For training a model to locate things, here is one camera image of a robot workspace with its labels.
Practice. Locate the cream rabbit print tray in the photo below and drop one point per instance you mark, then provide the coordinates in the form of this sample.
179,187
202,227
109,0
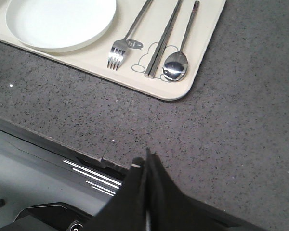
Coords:
158,34

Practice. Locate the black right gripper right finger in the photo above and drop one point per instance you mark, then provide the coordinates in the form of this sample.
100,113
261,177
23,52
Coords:
171,210

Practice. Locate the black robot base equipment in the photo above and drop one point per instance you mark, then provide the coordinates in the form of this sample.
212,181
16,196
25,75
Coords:
55,214

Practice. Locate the white round plate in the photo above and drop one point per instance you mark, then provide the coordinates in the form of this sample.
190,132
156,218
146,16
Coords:
59,25

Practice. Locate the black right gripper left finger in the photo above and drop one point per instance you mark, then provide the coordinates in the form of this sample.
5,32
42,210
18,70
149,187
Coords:
126,210

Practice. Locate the silver metal spoon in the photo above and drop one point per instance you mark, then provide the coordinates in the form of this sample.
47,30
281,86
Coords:
176,65

